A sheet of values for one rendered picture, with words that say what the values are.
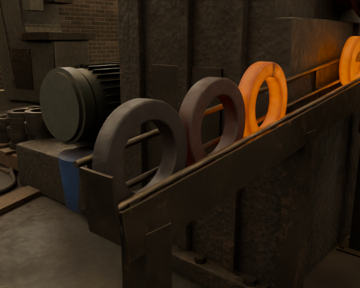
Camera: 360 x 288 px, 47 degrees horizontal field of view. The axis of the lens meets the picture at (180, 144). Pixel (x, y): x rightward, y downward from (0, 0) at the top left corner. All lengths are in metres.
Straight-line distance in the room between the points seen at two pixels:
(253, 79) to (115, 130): 0.37
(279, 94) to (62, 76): 1.29
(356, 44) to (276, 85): 0.46
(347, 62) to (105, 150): 0.91
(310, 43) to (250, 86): 0.45
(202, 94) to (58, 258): 1.13
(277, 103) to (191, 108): 0.32
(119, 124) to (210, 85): 0.21
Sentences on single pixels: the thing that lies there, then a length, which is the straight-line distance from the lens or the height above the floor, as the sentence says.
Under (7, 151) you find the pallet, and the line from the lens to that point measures 2.74.
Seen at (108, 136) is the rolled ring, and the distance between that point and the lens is 0.59.
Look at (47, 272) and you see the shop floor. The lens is 1.63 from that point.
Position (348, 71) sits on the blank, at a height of 0.72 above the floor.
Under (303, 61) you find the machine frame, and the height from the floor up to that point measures 0.75.
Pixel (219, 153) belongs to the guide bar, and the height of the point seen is 0.62.
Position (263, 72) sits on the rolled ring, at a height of 0.75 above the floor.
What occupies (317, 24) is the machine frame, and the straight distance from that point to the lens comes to 1.30.
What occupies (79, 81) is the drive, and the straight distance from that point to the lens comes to 2.01.
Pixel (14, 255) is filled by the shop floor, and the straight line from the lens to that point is 1.78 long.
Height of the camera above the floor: 0.82
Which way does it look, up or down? 14 degrees down
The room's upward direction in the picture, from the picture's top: straight up
